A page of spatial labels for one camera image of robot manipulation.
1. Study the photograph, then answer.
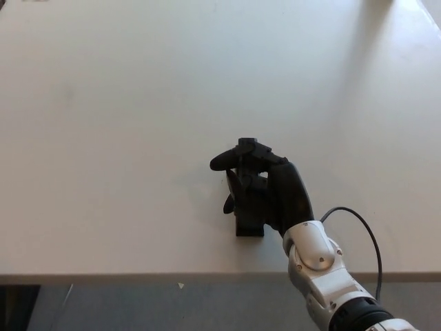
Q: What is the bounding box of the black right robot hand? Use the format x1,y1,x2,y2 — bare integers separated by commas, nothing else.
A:
209,143,316,239

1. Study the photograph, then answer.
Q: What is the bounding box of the black desk stapler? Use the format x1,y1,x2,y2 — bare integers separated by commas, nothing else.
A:
235,137,267,239

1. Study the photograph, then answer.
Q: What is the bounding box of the black box-shaped object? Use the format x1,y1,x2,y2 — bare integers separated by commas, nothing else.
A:
0,284,42,331

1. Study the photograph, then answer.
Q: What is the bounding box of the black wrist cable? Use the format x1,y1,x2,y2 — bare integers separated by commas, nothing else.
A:
320,205,384,303

